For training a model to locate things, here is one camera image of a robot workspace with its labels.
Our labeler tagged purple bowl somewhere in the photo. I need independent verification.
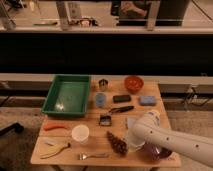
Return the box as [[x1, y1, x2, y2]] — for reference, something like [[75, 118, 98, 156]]
[[142, 143, 172, 160]]

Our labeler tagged yellow banana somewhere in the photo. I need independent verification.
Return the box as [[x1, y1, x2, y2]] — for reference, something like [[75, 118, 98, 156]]
[[40, 143, 71, 159]]

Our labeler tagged orange carrot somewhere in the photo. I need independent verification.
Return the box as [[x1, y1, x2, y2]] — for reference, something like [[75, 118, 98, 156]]
[[43, 124, 68, 131]]

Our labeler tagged green plastic tray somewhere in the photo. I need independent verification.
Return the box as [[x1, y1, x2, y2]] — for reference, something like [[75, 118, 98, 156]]
[[42, 75, 91, 118]]

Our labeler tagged blue plastic cup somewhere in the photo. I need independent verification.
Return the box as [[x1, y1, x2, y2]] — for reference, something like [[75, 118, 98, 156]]
[[95, 93, 106, 108]]

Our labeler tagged silver fork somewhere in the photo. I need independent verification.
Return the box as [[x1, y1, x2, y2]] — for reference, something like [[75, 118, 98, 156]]
[[78, 153, 109, 160]]

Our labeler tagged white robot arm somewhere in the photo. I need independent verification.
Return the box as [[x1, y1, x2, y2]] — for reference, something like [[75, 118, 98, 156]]
[[125, 110, 213, 168]]

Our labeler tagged blue folded cloth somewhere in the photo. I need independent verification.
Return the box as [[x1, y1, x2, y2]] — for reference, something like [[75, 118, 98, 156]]
[[126, 117, 137, 129]]

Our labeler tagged white plastic cup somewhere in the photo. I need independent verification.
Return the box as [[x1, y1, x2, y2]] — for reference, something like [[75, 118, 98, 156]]
[[71, 124, 90, 144]]

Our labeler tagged blue sponge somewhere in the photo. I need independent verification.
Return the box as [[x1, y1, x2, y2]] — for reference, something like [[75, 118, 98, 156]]
[[139, 96, 157, 106]]

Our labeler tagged small metal cup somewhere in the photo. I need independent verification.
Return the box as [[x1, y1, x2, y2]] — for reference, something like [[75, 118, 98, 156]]
[[98, 79, 108, 91]]

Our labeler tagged black rectangular block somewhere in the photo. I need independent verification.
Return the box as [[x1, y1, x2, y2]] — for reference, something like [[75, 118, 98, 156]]
[[113, 95, 131, 103]]

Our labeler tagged red bowl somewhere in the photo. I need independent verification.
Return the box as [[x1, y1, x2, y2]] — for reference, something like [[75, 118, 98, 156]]
[[124, 75, 144, 94]]

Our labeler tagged bunch of dark grapes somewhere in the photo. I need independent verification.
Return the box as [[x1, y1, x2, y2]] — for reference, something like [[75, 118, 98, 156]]
[[106, 132, 128, 156]]

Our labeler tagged wooden folding table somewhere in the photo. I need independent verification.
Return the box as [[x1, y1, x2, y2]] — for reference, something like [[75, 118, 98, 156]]
[[31, 81, 181, 168]]

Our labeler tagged black handled peeler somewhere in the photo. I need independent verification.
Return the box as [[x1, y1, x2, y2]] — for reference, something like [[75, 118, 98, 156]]
[[99, 105, 135, 127]]

